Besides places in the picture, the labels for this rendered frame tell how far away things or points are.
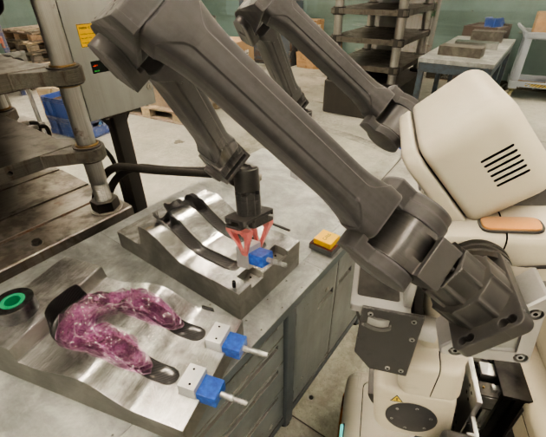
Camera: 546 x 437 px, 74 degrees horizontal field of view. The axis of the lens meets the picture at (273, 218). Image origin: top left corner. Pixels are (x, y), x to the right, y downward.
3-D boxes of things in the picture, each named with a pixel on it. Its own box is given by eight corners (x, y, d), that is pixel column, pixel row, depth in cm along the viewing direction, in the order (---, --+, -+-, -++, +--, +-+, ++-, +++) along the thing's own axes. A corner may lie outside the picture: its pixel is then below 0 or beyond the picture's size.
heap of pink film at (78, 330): (190, 316, 84) (185, 292, 80) (142, 384, 70) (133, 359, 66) (99, 290, 91) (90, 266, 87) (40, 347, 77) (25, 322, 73)
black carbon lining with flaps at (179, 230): (269, 249, 103) (269, 221, 97) (231, 281, 92) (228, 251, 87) (185, 210, 120) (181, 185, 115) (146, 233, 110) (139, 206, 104)
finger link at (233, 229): (227, 256, 85) (224, 218, 82) (248, 244, 91) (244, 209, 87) (249, 264, 81) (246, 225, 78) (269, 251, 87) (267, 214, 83)
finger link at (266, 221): (235, 251, 87) (231, 215, 84) (254, 240, 92) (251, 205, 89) (256, 258, 83) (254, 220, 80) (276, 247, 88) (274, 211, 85)
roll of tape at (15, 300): (31, 323, 76) (24, 312, 74) (-10, 329, 75) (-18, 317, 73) (44, 296, 83) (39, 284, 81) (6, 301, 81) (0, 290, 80)
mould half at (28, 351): (243, 335, 86) (241, 303, 80) (186, 446, 66) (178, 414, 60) (77, 286, 101) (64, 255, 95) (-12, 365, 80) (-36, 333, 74)
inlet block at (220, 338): (271, 354, 79) (271, 337, 76) (263, 373, 75) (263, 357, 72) (217, 337, 83) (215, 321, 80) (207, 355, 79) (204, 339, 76)
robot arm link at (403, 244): (446, 300, 41) (472, 261, 41) (380, 245, 39) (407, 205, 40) (402, 284, 50) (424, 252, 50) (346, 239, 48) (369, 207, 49)
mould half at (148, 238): (298, 264, 107) (300, 227, 100) (241, 320, 90) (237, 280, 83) (184, 211, 133) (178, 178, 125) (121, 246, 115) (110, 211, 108)
